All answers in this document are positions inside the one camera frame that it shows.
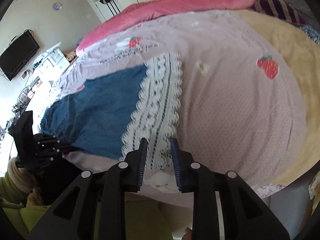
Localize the person's right hand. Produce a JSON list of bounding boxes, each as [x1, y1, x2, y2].
[[182, 227, 192, 240]]

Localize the white drawer cabinet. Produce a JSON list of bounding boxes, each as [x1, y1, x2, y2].
[[32, 42, 70, 82]]

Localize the yellow fleece blanket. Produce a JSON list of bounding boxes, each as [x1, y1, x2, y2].
[[238, 10, 319, 186]]

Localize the blue denim lace-trimmed pants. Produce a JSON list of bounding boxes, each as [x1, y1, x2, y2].
[[40, 52, 182, 172]]

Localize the pink-red fluffy comforter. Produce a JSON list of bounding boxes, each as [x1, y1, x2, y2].
[[76, 0, 257, 55]]

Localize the pink strawberry print bedsheet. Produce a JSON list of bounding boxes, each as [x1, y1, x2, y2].
[[49, 10, 305, 207]]

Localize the black wall television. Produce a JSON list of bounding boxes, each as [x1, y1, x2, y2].
[[0, 30, 40, 81]]

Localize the purple round wall clock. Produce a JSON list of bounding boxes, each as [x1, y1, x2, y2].
[[52, 2, 62, 11]]

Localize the dark striped pillow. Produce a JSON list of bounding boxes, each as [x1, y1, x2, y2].
[[251, 0, 306, 25]]

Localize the green and cream sleeve forearm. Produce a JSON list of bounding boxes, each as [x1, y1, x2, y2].
[[1, 158, 50, 239]]

